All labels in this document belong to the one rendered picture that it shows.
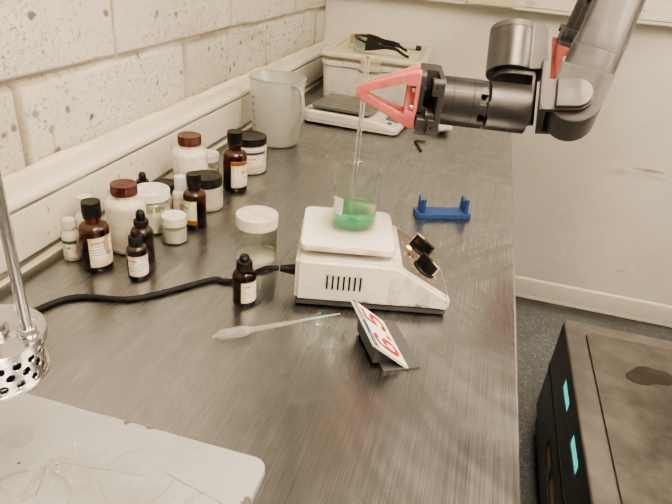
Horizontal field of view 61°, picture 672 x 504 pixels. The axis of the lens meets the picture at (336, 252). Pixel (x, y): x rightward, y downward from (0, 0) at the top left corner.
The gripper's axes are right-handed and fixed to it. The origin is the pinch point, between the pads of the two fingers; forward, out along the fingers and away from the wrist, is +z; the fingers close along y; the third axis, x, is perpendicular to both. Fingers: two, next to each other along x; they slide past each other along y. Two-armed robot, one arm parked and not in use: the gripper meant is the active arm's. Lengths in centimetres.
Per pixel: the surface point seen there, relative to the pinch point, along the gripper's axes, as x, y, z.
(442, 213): 24.8, -24.4, -15.6
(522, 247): 79, -130, -63
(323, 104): 21, -79, 13
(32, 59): 1.6, -3.8, 44.0
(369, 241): 17.3, 5.6, -3.1
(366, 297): 23.9, 8.3, -3.6
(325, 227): 17.3, 3.1, 2.8
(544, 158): 43, -130, -62
